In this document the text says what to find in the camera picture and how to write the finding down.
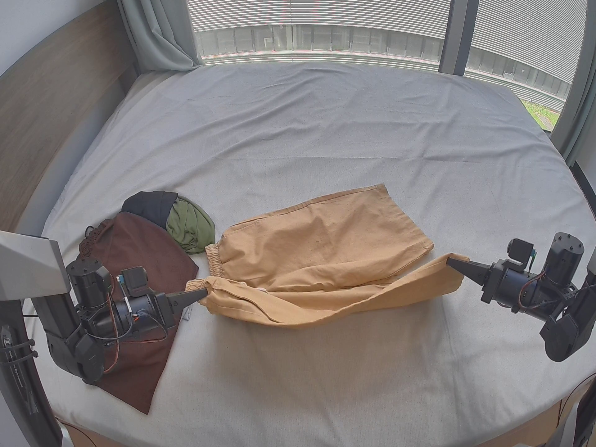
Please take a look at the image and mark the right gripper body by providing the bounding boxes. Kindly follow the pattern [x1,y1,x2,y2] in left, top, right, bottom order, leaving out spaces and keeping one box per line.
[482,259,545,313]

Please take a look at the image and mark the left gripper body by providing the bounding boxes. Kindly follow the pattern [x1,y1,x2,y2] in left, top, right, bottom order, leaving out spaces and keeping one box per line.
[112,291,178,343]

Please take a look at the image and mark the tan shorts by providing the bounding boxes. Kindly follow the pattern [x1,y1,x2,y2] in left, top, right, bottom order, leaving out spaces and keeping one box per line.
[185,183,464,329]

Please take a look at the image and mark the bed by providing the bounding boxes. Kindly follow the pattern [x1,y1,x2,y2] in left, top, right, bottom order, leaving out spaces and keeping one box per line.
[0,0,596,447]

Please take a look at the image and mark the brown garment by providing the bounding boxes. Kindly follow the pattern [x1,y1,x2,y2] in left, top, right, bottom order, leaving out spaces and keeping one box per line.
[79,212,201,415]

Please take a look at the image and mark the green garment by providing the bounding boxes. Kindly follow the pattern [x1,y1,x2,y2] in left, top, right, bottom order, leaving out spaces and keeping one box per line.
[166,196,216,255]

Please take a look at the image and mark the black garment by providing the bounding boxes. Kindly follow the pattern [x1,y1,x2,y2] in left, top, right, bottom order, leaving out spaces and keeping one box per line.
[122,190,180,227]

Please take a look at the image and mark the grey-green curtain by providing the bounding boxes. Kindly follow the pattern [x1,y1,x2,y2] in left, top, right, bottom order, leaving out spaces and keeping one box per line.
[552,0,596,167]
[111,0,205,73]

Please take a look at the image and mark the window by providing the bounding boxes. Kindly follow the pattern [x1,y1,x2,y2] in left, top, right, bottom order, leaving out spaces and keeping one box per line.
[179,0,596,134]

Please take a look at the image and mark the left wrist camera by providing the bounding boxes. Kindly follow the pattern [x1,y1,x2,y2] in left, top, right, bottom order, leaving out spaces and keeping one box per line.
[119,266,150,297]

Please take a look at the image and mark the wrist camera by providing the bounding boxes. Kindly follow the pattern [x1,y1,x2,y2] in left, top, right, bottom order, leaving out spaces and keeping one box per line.
[507,238,534,269]
[119,266,150,297]

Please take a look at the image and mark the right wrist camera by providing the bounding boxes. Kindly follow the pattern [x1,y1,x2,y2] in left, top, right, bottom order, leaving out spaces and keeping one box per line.
[507,238,534,269]

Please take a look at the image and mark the black cable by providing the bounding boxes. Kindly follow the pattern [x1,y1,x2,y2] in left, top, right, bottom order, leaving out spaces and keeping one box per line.
[56,419,94,443]

